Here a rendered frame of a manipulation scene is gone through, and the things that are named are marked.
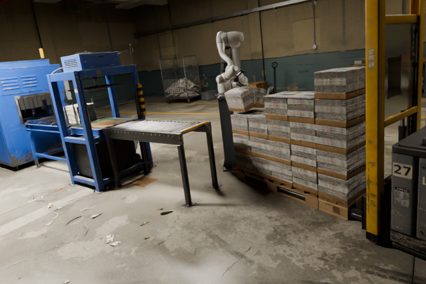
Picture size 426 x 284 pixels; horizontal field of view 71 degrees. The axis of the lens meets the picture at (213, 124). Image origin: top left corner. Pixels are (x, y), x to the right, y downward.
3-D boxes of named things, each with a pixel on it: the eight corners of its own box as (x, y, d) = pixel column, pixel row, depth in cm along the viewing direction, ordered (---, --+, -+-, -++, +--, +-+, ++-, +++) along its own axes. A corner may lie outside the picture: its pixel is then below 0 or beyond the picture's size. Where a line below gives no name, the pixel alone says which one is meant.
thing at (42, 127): (109, 123, 470) (108, 116, 468) (70, 134, 419) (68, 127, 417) (60, 120, 560) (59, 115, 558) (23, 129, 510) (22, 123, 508)
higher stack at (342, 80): (340, 194, 303) (336, 67, 275) (369, 204, 279) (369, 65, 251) (317, 209, 281) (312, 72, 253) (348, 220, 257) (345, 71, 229)
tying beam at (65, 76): (137, 71, 424) (136, 64, 422) (75, 79, 350) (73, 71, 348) (109, 74, 464) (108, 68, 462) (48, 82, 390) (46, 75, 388)
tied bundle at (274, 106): (288, 111, 332) (286, 90, 327) (310, 113, 309) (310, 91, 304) (265, 118, 310) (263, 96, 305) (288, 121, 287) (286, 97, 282)
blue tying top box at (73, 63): (122, 66, 415) (118, 51, 411) (82, 70, 368) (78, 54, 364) (102, 68, 442) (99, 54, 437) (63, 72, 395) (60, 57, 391)
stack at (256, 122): (258, 169, 395) (253, 108, 377) (340, 195, 302) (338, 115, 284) (236, 179, 373) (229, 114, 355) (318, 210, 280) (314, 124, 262)
